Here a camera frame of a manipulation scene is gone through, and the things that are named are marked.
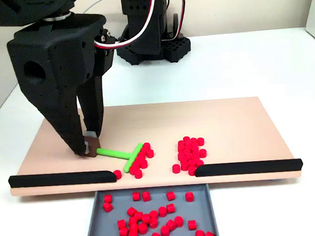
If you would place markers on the beige board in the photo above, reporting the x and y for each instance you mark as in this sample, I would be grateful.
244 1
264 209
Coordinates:
228 124

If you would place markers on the grey tray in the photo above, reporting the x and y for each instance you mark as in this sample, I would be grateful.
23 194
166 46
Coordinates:
101 235

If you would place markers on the black rail bar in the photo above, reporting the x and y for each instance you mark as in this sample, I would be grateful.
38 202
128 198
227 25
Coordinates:
244 168
56 179

